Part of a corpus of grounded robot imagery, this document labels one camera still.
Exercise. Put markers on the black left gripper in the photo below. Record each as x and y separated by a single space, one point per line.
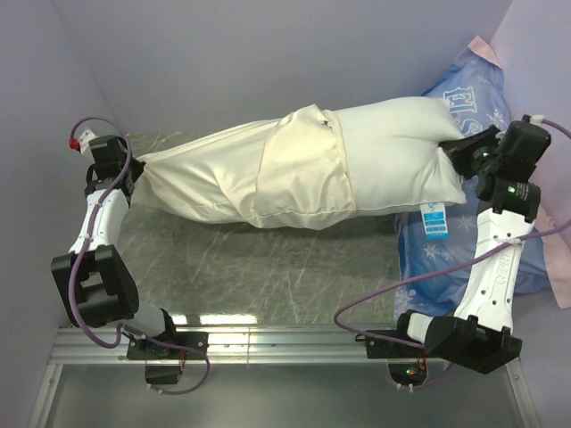
136 168

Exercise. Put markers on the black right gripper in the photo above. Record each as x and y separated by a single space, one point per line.
460 150

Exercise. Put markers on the white pillow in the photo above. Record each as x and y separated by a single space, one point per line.
394 160

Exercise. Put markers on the cream pillowcase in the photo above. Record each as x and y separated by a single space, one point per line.
289 172

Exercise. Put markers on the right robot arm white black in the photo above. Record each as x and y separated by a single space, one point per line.
478 335

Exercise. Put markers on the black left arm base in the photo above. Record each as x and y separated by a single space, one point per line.
165 362

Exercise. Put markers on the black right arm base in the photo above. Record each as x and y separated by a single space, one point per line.
407 365

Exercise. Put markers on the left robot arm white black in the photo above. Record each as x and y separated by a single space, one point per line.
94 282

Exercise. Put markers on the blue white pillow tag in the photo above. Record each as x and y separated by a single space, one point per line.
434 220

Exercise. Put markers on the blue Elsa pillow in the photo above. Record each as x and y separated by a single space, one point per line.
473 88

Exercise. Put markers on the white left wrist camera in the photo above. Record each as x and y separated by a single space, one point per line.
81 143

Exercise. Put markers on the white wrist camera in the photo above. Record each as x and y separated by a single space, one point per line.
81 143
536 119

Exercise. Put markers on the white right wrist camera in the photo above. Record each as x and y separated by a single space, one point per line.
536 119

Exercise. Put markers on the aluminium mounting rail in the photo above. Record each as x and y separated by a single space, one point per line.
269 376

